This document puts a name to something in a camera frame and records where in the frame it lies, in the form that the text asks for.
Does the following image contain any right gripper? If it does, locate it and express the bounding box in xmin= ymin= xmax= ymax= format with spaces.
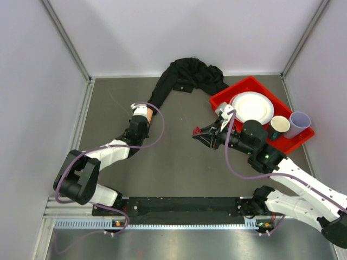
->
xmin=194 ymin=116 xmax=254 ymax=155

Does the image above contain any red nail polish bottle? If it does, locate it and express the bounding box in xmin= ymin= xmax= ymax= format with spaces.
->
xmin=192 ymin=127 xmax=202 ymax=135

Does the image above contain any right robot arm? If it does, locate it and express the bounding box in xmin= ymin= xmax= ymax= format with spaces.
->
xmin=192 ymin=119 xmax=346 ymax=249

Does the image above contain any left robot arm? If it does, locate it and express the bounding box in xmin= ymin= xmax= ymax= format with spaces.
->
xmin=53 ymin=115 xmax=149 ymax=215

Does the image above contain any pink plate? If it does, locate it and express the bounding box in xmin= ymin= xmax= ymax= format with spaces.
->
xmin=229 ymin=95 xmax=236 ymax=111

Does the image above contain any white paper plate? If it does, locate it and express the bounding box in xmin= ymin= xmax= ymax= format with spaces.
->
xmin=229 ymin=92 xmax=274 ymax=125

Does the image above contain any mannequin hand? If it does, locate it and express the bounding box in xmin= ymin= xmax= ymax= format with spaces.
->
xmin=147 ymin=107 xmax=153 ymax=123

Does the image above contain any black shirt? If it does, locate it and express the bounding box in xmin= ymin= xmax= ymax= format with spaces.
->
xmin=148 ymin=57 xmax=228 ymax=108

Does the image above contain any dark green mug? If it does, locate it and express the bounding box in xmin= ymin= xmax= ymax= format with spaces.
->
xmin=266 ymin=115 xmax=291 ymax=141

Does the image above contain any red plastic tray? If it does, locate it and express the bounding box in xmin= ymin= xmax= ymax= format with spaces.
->
xmin=209 ymin=76 xmax=316 ymax=155

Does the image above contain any lavender plastic cup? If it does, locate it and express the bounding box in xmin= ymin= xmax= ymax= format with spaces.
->
xmin=284 ymin=111 xmax=311 ymax=139

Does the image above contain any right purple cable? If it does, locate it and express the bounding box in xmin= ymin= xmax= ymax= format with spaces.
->
xmin=224 ymin=109 xmax=347 ymax=215

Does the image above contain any purple cable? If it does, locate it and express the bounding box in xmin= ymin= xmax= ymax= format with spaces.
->
xmin=55 ymin=102 xmax=165 ymax=204
xmin=224 ymin=109 xmax=347 ymax=215

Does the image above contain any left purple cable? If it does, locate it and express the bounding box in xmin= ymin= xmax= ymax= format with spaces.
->
xmin=55 ymin=102 xmax=165 ymax=204

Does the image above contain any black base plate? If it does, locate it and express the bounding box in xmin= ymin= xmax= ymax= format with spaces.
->
xmin=92 ymin=197 xmax=261 ymax=225

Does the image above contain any left aluminium frame post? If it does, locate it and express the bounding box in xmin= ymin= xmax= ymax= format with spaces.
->
xmin=40 ymin=0 xmax=94 ymax=217

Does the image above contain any aluminium frame post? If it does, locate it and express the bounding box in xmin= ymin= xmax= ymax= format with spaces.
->
xmin=280 ymin=0 xmax=331 ymax=80
xmin=40 ymin=0 xmax=94 ymax=217

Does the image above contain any right aluminium frame post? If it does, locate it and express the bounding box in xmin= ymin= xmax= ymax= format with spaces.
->
xmin=280 ymin=0 xmax=331 ymax=80

